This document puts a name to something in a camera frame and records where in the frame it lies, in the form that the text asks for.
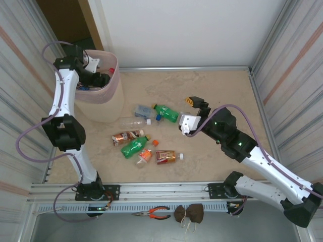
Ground green plastic soda bottle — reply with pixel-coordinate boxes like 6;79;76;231
150;103;179;124
120;135;151;160

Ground grey label bottle blue cap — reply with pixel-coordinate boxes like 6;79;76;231
133;104;162;121

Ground clear bottle white cap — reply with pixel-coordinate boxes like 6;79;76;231
119;117;152;129

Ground brown copper label bottle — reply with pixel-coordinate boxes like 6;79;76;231
112;129;145;147

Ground red gold label bottle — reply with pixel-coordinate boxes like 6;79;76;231
155;150;184;165

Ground orange label bottle orange cap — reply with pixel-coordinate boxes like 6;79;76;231
133;139;159;169

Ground beige ribbed plastic bin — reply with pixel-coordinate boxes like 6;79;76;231
75;73;125;124

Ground brown wooden door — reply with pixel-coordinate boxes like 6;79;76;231
36;0;104;51

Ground grey metal tray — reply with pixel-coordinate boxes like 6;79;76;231
29;200;307;242

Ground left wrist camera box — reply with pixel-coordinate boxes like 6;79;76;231
84;55;101;74

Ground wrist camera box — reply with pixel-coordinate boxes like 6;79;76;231
178;112;203;137
84;55;101;74

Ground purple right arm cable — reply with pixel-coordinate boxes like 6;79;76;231
186;104;323;217

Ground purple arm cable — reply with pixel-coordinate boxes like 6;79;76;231
186;104;323;217
15;41;99;223

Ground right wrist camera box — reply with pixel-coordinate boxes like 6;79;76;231
178;112;203;137

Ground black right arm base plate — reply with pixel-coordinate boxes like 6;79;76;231
207;183;243;200

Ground brown cloth bow with string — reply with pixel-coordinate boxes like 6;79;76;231
173;203;204;234

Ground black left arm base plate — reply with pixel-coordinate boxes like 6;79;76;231
75;185;121;202

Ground orange handled pliers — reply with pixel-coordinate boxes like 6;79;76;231
131;206;171;220

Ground white slotted cable duct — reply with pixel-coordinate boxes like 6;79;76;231
34;202;244;214

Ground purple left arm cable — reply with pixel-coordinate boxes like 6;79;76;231
15;41;99;223

